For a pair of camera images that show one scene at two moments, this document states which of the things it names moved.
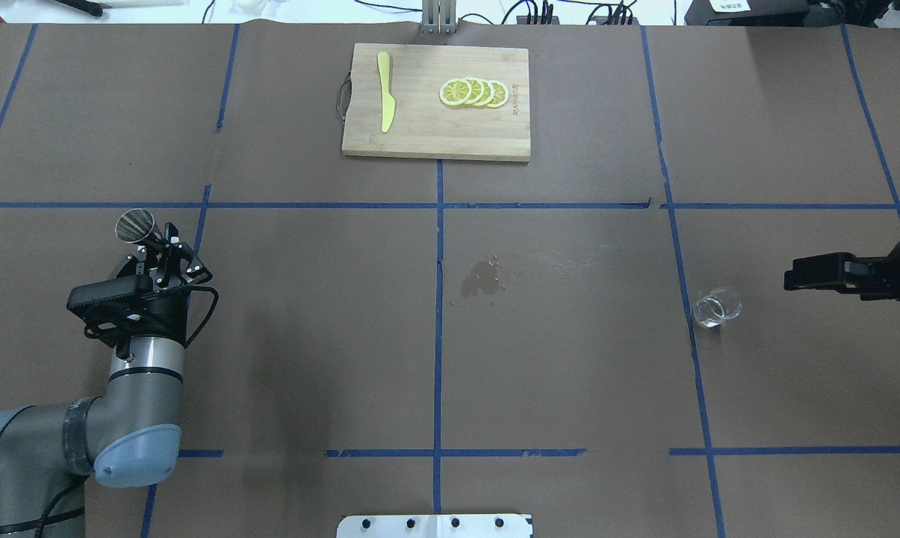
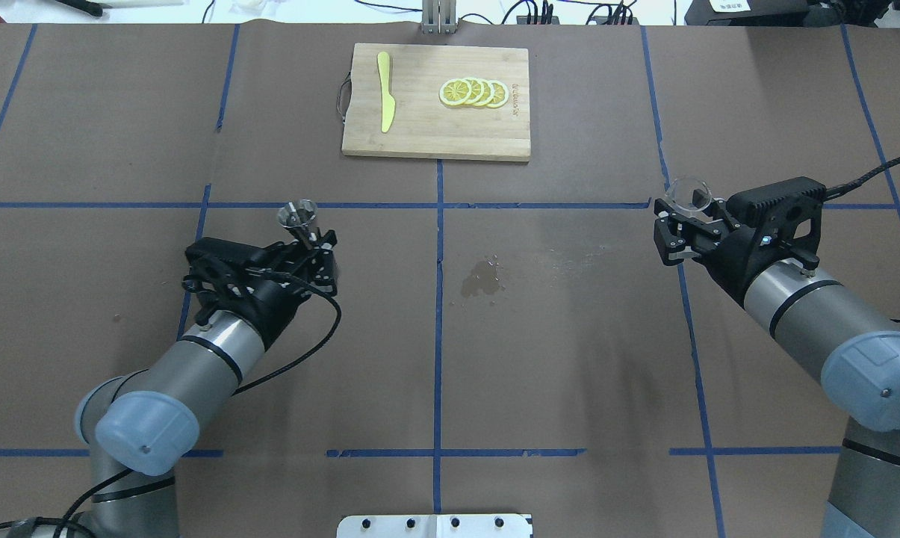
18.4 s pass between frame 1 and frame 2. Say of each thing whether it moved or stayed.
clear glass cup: moved
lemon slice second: stayed
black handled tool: stayed
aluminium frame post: stayed
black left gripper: moved
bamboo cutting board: stayed
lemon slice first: stayed
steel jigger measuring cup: moved
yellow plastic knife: stayed
